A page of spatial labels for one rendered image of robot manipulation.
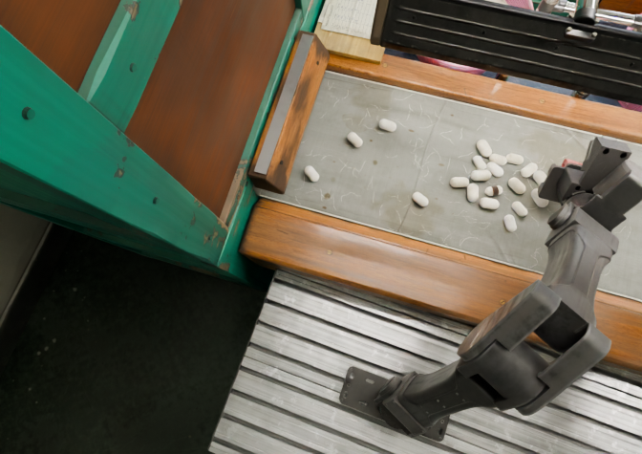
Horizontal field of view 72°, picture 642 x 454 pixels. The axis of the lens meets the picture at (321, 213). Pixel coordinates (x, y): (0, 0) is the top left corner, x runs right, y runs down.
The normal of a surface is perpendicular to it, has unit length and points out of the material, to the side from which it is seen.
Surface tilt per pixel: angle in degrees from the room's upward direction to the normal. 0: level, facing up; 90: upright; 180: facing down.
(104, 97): 90
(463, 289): 0
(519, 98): 0
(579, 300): 38
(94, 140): 90
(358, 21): 0
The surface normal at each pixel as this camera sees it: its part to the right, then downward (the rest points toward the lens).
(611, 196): -0.55, 0.35
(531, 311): -0.35, 0.07
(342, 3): -0.05, -0.25
